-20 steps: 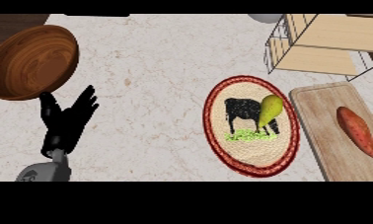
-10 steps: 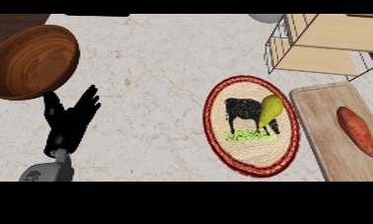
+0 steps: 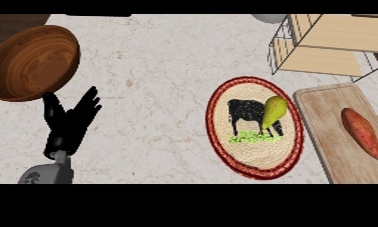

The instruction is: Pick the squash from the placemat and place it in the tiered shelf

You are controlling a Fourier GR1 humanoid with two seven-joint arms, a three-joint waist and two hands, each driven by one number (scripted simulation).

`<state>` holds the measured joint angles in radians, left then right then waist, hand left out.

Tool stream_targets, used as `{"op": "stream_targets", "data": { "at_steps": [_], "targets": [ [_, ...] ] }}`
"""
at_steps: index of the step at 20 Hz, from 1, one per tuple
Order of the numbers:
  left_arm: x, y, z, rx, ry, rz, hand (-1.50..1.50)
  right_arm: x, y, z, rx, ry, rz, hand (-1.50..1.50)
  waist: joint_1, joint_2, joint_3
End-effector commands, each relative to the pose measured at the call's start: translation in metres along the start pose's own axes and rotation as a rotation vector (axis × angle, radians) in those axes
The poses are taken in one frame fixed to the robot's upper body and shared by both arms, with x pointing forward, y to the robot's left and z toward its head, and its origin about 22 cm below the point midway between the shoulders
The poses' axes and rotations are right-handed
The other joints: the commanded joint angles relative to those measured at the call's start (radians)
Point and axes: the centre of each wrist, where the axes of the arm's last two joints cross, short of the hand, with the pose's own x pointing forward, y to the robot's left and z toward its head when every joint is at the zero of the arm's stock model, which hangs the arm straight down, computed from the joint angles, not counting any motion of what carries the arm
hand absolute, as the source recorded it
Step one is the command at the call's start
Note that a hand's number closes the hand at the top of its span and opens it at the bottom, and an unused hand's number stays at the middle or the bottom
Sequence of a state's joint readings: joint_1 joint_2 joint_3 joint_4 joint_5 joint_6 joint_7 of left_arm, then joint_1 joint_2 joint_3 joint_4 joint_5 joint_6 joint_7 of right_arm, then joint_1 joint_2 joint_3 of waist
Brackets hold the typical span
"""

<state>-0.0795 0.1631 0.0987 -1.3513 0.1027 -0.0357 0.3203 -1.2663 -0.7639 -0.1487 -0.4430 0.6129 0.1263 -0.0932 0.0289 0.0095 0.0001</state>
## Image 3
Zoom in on dark brown wooden panel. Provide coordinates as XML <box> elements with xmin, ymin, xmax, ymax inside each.
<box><xmin>0</xmin><ymin>14</ymin><xmax>52</xmax><ymax>45</ymax></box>

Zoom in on orange sweet potato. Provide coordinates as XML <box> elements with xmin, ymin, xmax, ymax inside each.
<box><xmin>340</xmin><ymin>107</ymin><xmax>378</xmax><ymax>161</ymax></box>

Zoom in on brown wooden bowl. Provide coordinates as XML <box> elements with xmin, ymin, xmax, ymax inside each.
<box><xmin>0</xmin><ymin>24</ymin><xmax>81</xmax><ymax>103</ymax></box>

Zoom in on pale wooden cutting board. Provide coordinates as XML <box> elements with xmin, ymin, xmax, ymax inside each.
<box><xmin>292</xmin><ymin>82</ymin><xmax>378</xmax><ymax>185</ymax></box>

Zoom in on wire tiered shelf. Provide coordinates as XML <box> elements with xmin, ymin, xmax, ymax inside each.
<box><xmin>266</xmin><ymin>14</ymin><xmax>378</xmax><ymax>84</ymax></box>

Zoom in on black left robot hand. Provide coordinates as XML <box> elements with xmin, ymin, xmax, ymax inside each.
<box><xmin>41</xmin><ymin>85</ymin><xmax>103</xmax><ymax>161</ymax></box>

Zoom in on round woven cow placemat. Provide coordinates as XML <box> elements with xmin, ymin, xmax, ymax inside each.
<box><xmin>204</xmin><ymin>76</ymin><xmax>306</xmax><ymax>181</ymax></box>

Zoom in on yellow-green squash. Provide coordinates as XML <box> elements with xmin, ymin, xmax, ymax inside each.
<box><xmin>260</xmin><ymin>95</ymin><xmax>290</xmax><ymax>131</ymax></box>

